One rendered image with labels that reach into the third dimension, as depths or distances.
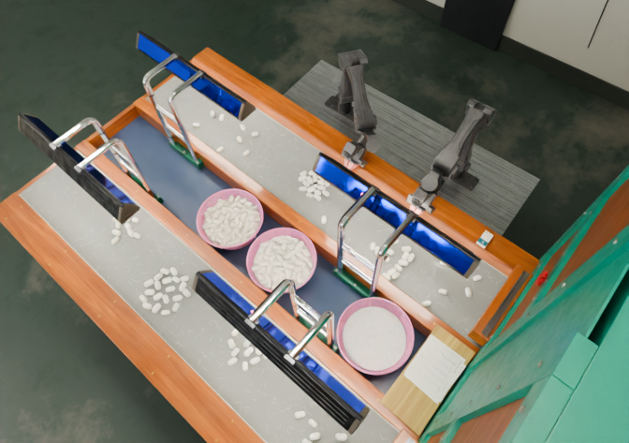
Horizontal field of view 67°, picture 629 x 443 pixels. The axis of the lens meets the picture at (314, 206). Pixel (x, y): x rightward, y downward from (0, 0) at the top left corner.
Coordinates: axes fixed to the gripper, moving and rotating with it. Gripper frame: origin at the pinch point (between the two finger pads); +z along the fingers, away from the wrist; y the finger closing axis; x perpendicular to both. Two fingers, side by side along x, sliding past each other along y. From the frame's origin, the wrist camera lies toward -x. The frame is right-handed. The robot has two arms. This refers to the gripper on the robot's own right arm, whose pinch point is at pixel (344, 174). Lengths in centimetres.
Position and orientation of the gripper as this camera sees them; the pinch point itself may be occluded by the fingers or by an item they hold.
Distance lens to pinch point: 199.0
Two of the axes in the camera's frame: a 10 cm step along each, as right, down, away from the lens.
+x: 4.5, -0.6, 8.9
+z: -4.8, 8.3, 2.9
